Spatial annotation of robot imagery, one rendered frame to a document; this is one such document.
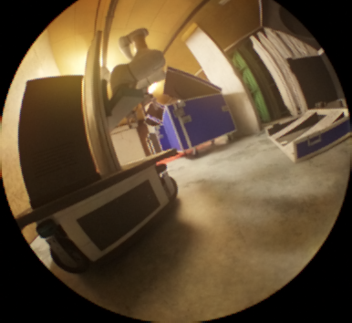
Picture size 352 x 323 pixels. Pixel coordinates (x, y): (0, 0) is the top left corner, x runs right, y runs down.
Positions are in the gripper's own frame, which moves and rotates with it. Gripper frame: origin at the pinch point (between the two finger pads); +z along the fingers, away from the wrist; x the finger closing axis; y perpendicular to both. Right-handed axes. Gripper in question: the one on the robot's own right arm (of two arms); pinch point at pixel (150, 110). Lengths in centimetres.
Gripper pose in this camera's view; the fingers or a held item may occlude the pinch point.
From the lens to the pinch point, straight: 93.7
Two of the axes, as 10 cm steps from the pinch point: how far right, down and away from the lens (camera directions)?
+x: 7.8, -2.6, -5.7
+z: 3.4, 9.4, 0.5
